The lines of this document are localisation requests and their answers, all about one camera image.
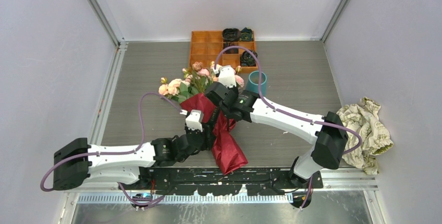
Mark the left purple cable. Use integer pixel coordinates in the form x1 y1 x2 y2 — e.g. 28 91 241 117
40 92 187 193

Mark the pink flower bouquet red wrap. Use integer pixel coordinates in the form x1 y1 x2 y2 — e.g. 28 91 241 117
158 62 248 174

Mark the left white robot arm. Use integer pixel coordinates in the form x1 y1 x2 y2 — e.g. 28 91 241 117
52 125 216 191

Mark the purple cable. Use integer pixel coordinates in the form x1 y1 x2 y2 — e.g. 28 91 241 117
40 92 187 193
213 45 363 155

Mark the orange compartment tray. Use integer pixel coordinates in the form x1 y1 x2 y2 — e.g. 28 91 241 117
189 30 257 73

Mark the dark teal rolled sock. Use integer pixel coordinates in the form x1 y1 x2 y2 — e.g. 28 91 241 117
240 27 254 42

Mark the teal vase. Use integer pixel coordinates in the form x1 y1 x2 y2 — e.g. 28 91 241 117
245 70 267 96

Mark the perforated metal rail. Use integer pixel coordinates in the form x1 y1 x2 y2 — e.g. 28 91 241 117
77 192 293 204

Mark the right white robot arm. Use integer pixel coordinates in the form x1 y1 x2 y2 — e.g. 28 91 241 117
204 82 348 188

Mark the crumpled printed cloth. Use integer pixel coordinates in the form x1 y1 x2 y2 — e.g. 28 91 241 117
337 97 394 175

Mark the small electronics board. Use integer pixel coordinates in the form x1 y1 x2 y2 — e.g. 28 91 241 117
132 192 153 203

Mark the black rolled sock top left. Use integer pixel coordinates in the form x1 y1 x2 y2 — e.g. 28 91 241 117
222 28 241 42

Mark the black printed ribbon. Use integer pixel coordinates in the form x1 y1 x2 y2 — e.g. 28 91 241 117
205 107 237 136

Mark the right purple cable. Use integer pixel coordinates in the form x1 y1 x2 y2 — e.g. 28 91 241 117
213 45 363 155

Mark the dark green rolled sock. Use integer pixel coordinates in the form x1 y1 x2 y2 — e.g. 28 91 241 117
239 51 256 67

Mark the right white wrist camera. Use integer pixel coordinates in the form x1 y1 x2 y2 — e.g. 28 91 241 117
212 65 237 89

